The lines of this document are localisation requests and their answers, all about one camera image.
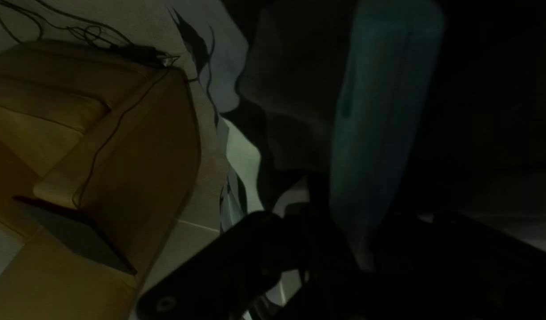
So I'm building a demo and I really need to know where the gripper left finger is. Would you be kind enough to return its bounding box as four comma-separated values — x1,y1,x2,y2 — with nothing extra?
136,211,331,320

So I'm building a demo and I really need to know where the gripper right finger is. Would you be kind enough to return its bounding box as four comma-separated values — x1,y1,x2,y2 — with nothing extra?
366,212,546,320

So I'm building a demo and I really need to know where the black and white patterned blanket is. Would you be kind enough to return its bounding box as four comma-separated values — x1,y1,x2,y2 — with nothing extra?
165,0,316,320

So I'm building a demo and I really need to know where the brown leather sofa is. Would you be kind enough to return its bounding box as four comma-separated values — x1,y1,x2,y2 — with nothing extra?
0,39,203,320

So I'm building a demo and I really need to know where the black cable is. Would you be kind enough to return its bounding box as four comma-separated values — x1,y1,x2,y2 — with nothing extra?
0,0,200,210

